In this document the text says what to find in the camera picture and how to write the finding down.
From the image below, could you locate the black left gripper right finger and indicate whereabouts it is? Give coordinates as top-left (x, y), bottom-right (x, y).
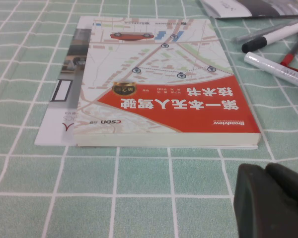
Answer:
top-left (265, 162), bottom-right (298, 216)

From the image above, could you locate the translucent grey pen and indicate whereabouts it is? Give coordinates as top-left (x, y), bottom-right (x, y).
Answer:
top-left (231, 21), bottom-right (298, 45)

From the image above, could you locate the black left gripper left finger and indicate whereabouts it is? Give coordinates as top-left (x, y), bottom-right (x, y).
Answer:
top-left (233, 163), bottom-right (298, 238)

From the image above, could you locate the white grey robot brochure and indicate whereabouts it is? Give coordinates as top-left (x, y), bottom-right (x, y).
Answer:
top-left (198, 0), bottom-right (298, 19)

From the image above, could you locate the white marker black cap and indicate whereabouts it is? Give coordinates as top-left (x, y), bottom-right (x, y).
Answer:
top-left (241, 21), bottom-right (298, 54)

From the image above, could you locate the red map cover book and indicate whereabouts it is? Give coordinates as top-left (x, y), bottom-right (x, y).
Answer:
top-left (73, 16), bottom-right (262, 147)

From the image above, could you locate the white silver pen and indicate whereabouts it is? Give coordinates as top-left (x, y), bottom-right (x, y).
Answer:
top-left (243, 51), bottom-right (298, 91)

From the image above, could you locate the green grid tablecloth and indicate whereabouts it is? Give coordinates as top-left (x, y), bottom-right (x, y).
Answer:
top-left (0, 0), bottom-right (298, 238)

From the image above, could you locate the red gel pen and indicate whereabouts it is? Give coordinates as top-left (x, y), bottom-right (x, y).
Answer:
top-left (280, 28), bottom-right (298, 67)

